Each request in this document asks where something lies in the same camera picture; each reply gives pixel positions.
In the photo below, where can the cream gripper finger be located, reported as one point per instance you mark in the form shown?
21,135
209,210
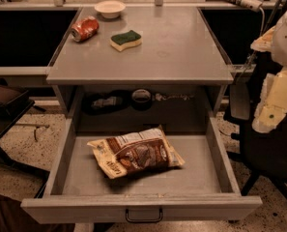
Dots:
272,108
264,42

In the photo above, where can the brown chip bag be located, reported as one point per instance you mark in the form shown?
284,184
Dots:
135,152

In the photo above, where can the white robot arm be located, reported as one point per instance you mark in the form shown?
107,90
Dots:
279,43

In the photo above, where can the grey counter cabinet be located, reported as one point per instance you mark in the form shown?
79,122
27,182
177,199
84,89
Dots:
178,58

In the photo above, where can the grey open drawer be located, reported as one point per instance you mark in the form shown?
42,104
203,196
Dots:
205,187

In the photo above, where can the black office chair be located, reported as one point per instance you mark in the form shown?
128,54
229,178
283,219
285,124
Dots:
264,154

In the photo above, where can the black tape roll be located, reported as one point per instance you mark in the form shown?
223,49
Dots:
141,99

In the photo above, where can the green and yellow sponge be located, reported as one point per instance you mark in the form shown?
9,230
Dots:
125,40

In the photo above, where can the white bowl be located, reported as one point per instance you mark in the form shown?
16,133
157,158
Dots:
110,9

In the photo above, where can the crushed red soda can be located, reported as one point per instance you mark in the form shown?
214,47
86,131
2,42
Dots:
85,28

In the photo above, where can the black drawer handle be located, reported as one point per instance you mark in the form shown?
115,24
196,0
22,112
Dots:
143,216

